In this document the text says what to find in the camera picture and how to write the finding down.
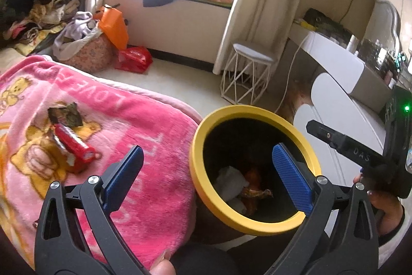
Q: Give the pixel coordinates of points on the person's left hand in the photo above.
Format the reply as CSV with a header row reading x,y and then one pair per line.
x,y
162,267

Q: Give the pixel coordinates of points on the red shiny bag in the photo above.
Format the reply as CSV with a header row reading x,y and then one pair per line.
x,y
135,57

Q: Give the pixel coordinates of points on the tray of cosmetics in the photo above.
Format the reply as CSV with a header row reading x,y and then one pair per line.
x,y
378,57

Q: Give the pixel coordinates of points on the yellow rimmed black bin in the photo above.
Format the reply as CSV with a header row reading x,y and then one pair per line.
x,y
199,146

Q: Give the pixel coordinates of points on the pink printed fleece blanket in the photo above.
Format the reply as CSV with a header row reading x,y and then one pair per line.
x,y
135,114

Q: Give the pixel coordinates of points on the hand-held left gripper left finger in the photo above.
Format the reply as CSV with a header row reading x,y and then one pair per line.
x,y
124,178

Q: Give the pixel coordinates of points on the dark clutter on desk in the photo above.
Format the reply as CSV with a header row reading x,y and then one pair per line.
x,y
325,22

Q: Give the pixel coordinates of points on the person's right hand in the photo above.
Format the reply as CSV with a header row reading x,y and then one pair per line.
x,y
386,210

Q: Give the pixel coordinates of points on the white window bench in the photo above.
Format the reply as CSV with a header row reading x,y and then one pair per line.
x,y
180,27

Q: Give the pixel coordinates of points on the dark crumpled wrapper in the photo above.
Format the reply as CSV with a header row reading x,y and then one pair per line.
x,y
69,115

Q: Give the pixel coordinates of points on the orange plastic bag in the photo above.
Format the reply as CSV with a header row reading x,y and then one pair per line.
x,y
112,23

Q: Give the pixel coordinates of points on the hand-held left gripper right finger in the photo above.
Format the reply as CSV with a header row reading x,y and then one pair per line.
x,y
291,178

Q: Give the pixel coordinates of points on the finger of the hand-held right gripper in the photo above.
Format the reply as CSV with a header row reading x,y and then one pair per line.
x,y
341,143

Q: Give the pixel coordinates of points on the lavender grey clothes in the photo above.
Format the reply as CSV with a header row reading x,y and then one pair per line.
x,y
77,27

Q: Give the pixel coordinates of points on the white bottle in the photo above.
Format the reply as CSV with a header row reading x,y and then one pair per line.
x,y
353,43

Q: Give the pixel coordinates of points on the white plastic bag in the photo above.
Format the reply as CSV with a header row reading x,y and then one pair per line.
x,y
230,176

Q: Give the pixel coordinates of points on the golden wrapper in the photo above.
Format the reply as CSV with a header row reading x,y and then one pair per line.
x,y
257,193

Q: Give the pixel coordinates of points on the pile of mixed clothes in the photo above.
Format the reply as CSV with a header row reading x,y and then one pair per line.
x,y
38,10

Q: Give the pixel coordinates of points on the white framed mirror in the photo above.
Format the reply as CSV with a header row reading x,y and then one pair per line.
x,y
384,23

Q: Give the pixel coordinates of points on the patterned laundry basket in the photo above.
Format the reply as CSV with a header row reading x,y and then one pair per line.
x,y
93,52

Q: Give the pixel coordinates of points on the white vanity desk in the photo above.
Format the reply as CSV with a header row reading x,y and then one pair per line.
x,y
334,59

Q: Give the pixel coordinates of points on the red snack wrapper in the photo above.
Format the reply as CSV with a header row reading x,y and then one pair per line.
x,y
72,143

